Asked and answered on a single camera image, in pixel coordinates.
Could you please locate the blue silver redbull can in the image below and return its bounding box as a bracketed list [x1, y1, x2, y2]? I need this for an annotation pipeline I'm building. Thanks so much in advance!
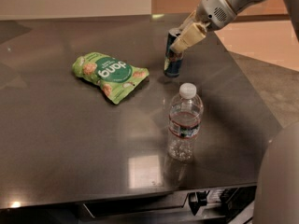
[164, 28, 183, 77]

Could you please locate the clear plastic water bottle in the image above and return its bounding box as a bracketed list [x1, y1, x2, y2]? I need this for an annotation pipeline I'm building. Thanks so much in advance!
[167, 83, 204, 162]

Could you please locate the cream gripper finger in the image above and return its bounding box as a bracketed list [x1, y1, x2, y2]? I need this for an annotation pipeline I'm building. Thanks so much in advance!
[170, 22, 206, 54]
[179, 10, 196, 32]

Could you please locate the black equipment under table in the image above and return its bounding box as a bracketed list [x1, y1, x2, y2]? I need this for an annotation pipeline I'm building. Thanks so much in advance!
[187, 186, 256, 218]

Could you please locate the green dang snack bag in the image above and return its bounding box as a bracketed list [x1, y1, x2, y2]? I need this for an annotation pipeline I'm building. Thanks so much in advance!
[72, 52, 150, 105]

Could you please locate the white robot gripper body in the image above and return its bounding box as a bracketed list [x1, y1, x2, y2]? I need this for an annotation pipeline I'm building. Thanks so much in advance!
[195, 0, 236, 31]

